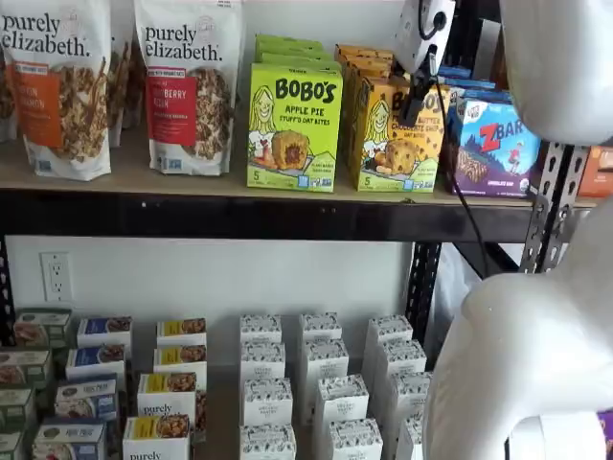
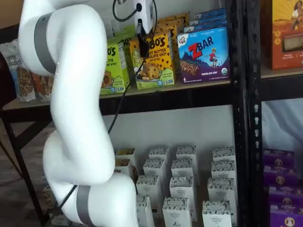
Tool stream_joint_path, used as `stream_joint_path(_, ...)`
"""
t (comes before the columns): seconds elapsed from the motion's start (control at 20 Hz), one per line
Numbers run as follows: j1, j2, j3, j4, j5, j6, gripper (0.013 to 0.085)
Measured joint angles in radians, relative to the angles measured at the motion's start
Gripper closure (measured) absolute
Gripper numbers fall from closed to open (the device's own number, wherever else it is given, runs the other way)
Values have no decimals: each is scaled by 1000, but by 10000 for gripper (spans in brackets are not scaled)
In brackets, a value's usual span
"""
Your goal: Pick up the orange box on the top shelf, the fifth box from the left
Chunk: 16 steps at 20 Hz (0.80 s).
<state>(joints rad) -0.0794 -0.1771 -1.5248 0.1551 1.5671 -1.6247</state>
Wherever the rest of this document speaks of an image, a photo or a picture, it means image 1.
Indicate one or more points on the blue purple Zbar box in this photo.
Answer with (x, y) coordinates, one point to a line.
(471, 83)
(479, 94)
(455, 72)
(493, 158)

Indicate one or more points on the white granola bag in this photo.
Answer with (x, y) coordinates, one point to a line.
(7, 100)
(136, 81)

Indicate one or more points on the purple snack box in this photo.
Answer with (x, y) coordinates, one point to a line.
(606, 433)

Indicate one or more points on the blue oatmeal box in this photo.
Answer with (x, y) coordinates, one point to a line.
(69, 441)
(96, 360)
(104, 330)
(86, 400)

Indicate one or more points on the green Bobo's apple pie box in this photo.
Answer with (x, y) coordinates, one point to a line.
(292, 50)
(297, 58)
(287, 40)
(292, 134)

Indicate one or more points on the orange Bobo's peanut butter box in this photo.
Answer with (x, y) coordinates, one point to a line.
(378, 71)
(392, 153)
(369, 58)
(364, 49)

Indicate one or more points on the granola bag red label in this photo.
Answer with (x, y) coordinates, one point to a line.
(191, 96)

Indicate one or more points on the large orange snack box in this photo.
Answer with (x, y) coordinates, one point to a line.
(598, 172)

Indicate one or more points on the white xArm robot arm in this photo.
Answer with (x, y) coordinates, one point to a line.
(527, 359)

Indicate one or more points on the granola bag orange label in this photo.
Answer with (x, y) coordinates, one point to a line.
(57, 96)

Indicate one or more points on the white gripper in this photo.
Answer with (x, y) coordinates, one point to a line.
(407, 43)

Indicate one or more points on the yellow white granola box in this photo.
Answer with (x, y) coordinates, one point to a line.
(182, 330)
(179, 359)
(167, 393)
(155, 438)

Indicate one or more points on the white patterned pantry box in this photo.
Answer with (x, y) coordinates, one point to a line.
(267, 402)
(263, 361)
(341, 400)
(321, 327)
(261, 328)
(410, 438)
(267, 443)
(326, 359)
(354, 441)
(411, 393)
(389, 329)
(402, 357)

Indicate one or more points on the wooden shelf board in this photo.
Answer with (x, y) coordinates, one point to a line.
(585, 202)
(191, 184)

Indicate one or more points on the green oatmeal box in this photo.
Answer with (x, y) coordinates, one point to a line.
(16, 409)
(10, 445)
(43, 326)
(24, 369)

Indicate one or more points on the white wall outlet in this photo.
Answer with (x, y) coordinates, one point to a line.
(56, 277)

